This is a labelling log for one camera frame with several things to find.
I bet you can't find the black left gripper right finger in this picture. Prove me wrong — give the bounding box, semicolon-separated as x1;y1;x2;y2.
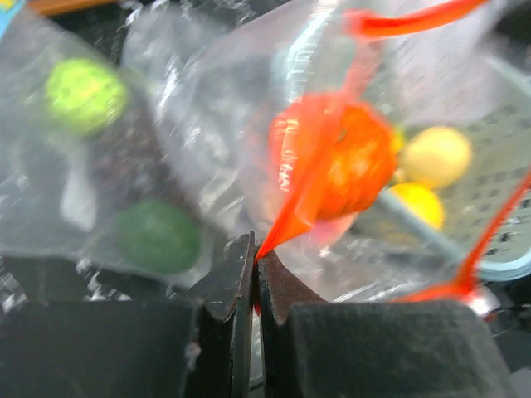
256;254;516;398

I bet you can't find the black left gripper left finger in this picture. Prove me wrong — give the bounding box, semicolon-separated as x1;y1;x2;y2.
1;233;256;397

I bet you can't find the blue zipper clear bag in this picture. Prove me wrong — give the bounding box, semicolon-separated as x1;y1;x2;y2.
1;1;215;288

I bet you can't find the yellow lemon fruit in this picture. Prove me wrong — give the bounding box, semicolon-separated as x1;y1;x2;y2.
389;182;445;230

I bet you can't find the orange pumpkin toy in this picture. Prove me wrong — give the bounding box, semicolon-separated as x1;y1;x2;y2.
269;91;397;221

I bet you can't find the red zipper clear bag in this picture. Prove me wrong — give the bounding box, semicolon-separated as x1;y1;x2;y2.
122;1;530;315

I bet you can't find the green bumpy fruit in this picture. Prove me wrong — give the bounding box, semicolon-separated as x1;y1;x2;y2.
45;58;129;136

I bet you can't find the green avocado fruit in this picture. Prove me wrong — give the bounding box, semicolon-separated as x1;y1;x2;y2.
115;201;202;274

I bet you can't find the light blue plastic basket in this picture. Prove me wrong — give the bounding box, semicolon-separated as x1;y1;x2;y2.
349;55;530;282

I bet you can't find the wooden shelf rack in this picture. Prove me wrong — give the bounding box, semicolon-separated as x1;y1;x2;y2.
27;0;116;17

